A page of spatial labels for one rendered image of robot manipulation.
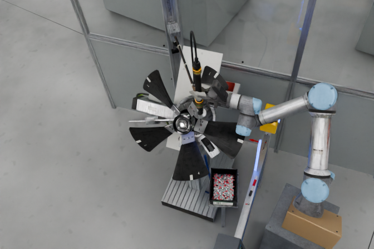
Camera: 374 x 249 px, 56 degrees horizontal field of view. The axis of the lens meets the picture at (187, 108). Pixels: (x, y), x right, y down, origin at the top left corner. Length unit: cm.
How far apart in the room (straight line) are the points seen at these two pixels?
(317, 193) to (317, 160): 14
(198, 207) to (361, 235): 128
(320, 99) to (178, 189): 177
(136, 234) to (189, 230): 43
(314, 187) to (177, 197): 160
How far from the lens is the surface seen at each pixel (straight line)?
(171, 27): 232
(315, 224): 183
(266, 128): 227
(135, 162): 338
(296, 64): 251
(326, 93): 165
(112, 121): 370
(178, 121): 203
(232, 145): 202
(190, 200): 305
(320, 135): 168
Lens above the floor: 287
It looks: 52 degrees down
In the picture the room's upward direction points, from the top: 7 degrees counter-clockwise
